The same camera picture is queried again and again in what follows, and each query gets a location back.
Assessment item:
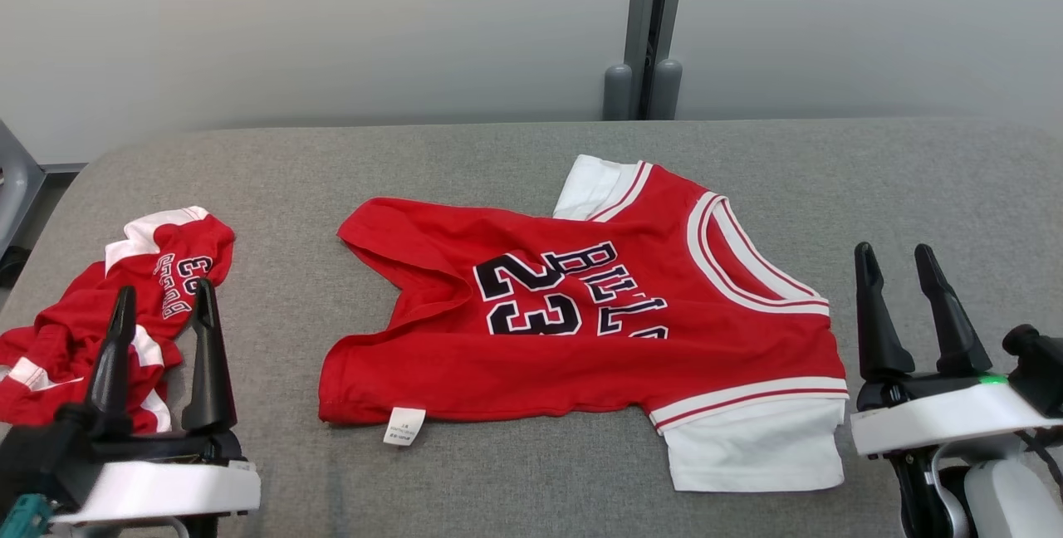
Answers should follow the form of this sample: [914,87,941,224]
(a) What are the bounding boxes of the grey partition post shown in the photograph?
[603,0,692,122]

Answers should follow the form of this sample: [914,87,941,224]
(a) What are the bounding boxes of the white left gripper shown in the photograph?
[50,278,262,525]

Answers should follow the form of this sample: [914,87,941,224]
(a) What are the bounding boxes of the grey desk leg with caster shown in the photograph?
[0,119,86,288]

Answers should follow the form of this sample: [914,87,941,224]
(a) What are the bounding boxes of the red jersey with white sleeves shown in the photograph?
[318,154,850,494]

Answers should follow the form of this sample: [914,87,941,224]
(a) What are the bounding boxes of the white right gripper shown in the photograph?
[849,242,1063,461]

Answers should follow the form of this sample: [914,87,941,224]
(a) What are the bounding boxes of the red shorts with white stripes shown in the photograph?
[0,206,237,436]

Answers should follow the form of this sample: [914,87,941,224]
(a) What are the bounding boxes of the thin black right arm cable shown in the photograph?
[1015,430,1063,493]

